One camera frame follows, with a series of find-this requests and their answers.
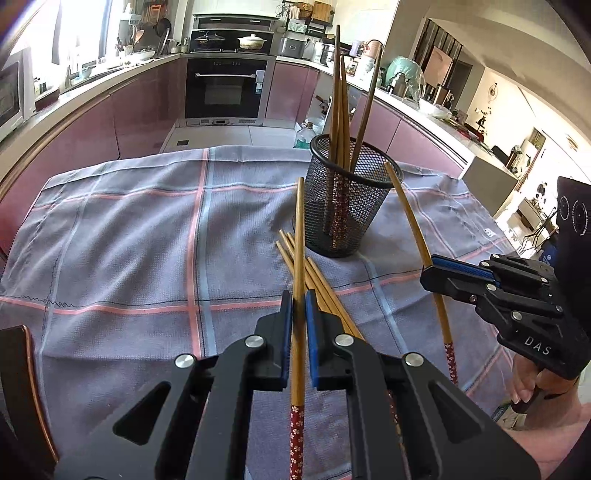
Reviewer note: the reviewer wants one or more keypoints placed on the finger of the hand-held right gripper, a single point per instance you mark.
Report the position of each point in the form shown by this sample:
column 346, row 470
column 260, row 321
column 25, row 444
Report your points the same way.
column 461, row 266
column 452, row 284

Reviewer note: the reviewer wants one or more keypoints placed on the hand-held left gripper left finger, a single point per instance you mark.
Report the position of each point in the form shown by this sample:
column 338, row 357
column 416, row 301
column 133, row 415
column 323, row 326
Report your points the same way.
column 287, row 323

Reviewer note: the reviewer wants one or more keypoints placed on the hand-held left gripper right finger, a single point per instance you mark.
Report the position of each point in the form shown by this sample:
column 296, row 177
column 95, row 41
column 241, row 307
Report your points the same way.
column 311, row 332

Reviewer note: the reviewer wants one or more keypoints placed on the black mesh pen holder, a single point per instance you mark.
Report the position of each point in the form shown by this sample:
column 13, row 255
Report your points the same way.
column 323, row 207

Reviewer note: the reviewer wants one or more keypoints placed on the person's right forearm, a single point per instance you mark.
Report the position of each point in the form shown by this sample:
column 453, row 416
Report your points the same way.
column 554, row 443

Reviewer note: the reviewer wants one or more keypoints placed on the person's right hand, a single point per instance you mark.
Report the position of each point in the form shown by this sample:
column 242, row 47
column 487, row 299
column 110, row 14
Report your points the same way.
column 519, row 383

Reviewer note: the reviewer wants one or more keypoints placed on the pink kitchen base cabinets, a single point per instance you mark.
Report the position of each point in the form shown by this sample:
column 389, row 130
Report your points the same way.
column 415, row 138
column 92, row 124

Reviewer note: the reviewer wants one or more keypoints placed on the grey plaid tablecloth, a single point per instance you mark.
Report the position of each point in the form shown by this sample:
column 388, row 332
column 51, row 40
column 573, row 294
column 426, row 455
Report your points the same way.
column 138, row 254

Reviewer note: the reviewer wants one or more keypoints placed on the green plastic bottle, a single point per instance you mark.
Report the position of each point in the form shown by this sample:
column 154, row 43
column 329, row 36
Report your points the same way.
column 304, row 136

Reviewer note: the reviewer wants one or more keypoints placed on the steel thermos flask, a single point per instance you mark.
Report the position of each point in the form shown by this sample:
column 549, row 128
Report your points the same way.
column 399, row 85

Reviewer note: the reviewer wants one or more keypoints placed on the green fan in plastic cover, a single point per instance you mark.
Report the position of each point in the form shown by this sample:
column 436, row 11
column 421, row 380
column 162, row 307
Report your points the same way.
column 401, row 69

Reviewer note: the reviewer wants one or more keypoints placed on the pink kettle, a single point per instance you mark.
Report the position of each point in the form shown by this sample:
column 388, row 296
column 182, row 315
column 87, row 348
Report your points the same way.
column 371, row 46

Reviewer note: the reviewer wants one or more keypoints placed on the black built-in oven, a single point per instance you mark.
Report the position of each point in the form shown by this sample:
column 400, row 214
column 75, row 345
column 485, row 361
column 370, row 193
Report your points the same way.
column 226, row 92

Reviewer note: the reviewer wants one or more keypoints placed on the steel steamer pot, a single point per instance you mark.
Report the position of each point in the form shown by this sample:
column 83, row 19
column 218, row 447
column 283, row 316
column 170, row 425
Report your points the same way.
column 325, row 53

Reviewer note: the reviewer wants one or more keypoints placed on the silver countertop appliance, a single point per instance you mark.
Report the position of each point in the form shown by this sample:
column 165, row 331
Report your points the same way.
column 293, row 48

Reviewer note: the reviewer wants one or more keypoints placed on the dark brown wooden panel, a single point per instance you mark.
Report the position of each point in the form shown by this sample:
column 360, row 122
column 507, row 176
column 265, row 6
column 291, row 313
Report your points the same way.
column 18, row 392

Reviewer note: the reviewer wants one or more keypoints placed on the white ceramic casserole pot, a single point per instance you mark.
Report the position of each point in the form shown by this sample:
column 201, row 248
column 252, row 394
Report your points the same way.
column 252, row 42

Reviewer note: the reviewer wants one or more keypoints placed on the black pot with glass lid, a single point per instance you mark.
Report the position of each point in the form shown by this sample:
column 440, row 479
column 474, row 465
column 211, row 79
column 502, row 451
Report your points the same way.
column 208, row 42

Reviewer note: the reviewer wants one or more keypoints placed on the wooden cutting board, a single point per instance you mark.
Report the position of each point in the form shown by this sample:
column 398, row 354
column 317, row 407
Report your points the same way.
column 322, row 9

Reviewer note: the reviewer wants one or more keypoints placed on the white bowl of vegetables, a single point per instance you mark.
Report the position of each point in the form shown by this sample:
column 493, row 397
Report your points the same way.
column 144, row 55

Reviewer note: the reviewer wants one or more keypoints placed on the black range hood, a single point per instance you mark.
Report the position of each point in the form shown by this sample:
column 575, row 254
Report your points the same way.
column 231, row 22

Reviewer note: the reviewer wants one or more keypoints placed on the black hanging frying pan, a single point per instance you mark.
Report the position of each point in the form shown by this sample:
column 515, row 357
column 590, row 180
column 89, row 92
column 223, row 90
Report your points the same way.
column 161, row 27

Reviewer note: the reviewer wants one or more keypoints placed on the dark red bowl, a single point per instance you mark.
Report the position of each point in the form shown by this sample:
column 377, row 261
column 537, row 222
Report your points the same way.
column 46, row 99

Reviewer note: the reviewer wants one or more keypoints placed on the white microwave oven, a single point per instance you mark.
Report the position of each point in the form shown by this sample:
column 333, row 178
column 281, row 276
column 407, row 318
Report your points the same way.
column 14, row 92

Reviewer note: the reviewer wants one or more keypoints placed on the kitchen window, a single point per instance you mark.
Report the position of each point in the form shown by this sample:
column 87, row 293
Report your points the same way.
column 78, row 27

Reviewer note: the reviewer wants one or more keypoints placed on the round wall clock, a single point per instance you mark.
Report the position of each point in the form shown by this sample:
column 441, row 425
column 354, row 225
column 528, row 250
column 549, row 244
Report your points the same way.
column 492, row 91

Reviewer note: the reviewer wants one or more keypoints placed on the framed wall painting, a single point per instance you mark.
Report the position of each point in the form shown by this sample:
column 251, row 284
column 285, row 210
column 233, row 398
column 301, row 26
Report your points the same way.
column 438, row 67

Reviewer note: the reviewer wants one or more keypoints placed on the black wall rack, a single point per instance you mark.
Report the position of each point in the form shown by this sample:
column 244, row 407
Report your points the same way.
column 300, row 25

